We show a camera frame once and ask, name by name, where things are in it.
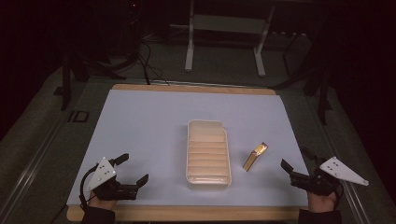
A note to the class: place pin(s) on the person's left hand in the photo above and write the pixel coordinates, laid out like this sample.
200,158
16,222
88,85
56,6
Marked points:
101,203

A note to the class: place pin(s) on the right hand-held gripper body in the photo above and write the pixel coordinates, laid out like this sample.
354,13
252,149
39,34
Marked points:
317,183

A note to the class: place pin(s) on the white ribbed plastic tray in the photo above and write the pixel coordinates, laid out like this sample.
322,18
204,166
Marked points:
208,155

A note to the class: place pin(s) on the dark device with red light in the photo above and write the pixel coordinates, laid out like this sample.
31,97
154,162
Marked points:
133,21

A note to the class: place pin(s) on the black tripod stand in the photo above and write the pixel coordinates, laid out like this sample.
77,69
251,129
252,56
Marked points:
323,93
67,81

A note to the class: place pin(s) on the yellow snack packet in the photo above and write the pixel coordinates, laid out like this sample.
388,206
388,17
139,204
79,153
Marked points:
255,157

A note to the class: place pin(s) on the aluminium rail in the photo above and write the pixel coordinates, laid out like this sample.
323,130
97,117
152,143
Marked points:
28,171
358,199

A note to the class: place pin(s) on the pale blue table mat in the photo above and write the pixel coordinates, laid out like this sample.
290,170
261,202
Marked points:
149,130

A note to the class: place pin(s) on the white metal stand frame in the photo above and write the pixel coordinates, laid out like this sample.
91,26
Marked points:
224,25

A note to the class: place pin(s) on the person's right hand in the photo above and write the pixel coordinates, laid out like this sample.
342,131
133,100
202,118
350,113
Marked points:
322,203

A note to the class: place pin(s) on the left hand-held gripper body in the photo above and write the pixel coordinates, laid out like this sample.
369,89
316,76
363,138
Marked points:
106,188

